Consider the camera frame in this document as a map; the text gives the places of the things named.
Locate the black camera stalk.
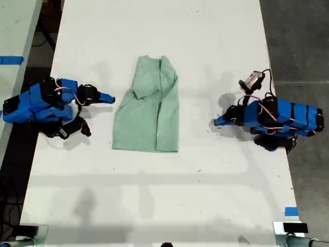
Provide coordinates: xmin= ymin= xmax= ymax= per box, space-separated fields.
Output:
xmin=237 ymin=89 xmax=258 ymax=106

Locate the long blue tape strip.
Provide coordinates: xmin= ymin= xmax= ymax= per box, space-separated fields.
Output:
xmin=0 ymin=56 xmax=25 ymax=65

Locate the black camera box with label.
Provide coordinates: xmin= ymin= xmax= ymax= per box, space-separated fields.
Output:
xmin=59 ymin=116 xmax=93 ymax=140

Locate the small black box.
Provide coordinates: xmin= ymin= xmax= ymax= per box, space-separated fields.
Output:
xmin=11 ymin=225 xmax=39 ymax=237
xmin=283 ymin=222 xmax=308 ymax=234

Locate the black camera cable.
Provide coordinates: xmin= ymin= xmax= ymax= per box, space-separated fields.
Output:
xmin=261 ymin=68 xmax=273 ymax=97

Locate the short blue tape strip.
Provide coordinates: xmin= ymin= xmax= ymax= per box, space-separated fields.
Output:
xmin=284 ymin=206 xmax=299 ymax=217

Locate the silver and black camera box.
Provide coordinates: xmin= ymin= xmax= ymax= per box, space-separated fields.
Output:
xmin=238 ymin=70 xmax=266 ymax=91

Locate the pale green T-shirt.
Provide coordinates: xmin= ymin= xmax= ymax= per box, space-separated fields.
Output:
xmin=112 ymin=55 xmax=179 ymax=153

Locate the pale side table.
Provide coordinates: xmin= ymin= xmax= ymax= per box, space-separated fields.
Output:
xmin=0 ymin=0 xmax=43 ymax=162

